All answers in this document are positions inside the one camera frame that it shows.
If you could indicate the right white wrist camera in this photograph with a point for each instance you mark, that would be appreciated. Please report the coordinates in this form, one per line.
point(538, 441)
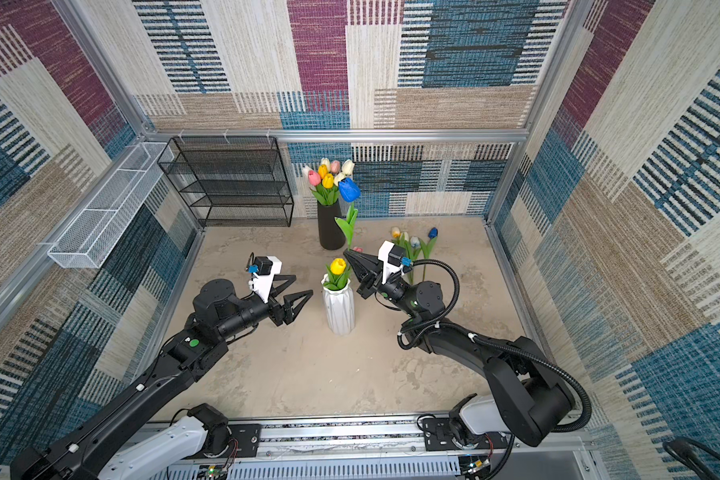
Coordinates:
point(394, 260)

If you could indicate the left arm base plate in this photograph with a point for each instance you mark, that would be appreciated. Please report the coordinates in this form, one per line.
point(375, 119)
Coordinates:
point(228, 441)

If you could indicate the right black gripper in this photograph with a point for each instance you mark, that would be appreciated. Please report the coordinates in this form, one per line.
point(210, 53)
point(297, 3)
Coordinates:
point(372, 270)

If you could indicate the cream white tulip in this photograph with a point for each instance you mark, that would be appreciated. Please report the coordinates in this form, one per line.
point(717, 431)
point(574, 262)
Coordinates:
point(348, 167)

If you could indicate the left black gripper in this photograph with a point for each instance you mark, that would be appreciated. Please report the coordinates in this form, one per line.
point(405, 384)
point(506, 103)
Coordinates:
point(285, 313)

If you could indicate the white wire mesh basket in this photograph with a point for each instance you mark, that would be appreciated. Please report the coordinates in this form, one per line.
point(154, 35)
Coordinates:
point(91, 237)

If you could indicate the blue tulip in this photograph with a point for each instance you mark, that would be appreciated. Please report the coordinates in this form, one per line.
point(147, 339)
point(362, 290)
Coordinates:
point(349, 192)
point(427, 246)

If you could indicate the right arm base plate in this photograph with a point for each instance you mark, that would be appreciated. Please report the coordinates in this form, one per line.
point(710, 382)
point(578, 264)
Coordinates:
point(456, 432)

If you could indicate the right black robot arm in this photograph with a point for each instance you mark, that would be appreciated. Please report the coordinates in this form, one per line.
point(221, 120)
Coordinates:
point(534, 397)

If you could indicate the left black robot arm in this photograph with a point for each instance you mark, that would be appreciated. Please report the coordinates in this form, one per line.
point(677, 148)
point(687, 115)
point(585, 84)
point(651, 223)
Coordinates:
point(218, 316)

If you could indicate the aluminium rail with cable duct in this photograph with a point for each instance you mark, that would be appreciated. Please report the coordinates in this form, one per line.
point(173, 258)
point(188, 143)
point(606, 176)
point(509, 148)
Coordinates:
point(406, 446)

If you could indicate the white ribbed ceramic vase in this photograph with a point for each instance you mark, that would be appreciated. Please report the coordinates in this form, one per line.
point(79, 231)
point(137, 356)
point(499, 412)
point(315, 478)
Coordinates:
point(340, 313)

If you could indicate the black wire shelf rack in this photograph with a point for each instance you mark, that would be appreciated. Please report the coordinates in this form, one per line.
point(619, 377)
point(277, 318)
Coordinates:
point(230, 181)

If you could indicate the black cylindrical vase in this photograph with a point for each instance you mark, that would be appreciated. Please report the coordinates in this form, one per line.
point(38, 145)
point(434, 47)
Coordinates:
point(331, 237)

